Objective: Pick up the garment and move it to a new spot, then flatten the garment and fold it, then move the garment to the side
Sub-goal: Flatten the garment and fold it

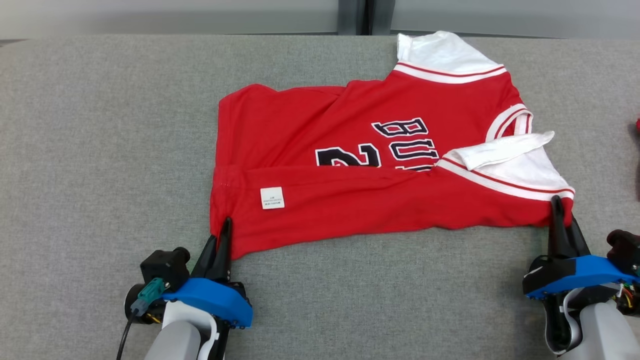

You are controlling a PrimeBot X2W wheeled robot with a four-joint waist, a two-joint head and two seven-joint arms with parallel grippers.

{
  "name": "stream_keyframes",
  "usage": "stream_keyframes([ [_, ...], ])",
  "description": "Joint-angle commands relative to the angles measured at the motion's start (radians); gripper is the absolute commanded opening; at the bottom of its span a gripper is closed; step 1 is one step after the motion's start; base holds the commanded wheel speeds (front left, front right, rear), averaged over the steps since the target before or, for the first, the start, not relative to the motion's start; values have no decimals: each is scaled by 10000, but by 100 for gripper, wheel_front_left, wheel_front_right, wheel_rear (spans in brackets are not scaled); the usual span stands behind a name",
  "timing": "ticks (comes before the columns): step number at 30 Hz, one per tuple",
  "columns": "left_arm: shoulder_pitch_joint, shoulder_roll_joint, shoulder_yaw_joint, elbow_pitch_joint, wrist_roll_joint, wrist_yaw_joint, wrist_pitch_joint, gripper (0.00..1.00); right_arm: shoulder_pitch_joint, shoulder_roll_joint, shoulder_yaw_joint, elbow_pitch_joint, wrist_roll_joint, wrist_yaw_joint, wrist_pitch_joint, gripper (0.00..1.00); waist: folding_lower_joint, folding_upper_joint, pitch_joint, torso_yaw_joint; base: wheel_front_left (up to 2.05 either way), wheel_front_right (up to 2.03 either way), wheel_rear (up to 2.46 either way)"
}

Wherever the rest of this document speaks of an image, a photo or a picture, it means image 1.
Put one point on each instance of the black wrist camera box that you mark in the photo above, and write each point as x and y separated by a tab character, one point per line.
162	265
625	247

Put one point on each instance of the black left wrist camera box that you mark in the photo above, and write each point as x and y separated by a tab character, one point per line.
162	265

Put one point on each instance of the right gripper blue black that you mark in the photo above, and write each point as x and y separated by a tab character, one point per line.
575	272

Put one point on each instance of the red white basketball jersey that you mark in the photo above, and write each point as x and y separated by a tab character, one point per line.
350	210

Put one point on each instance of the grey metal partition post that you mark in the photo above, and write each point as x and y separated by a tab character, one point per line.
350	17

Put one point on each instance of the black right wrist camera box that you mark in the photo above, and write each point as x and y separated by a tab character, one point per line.
625	247

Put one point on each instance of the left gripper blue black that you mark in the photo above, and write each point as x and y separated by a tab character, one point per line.
215	297

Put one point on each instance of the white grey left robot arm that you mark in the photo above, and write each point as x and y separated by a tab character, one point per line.
175	340

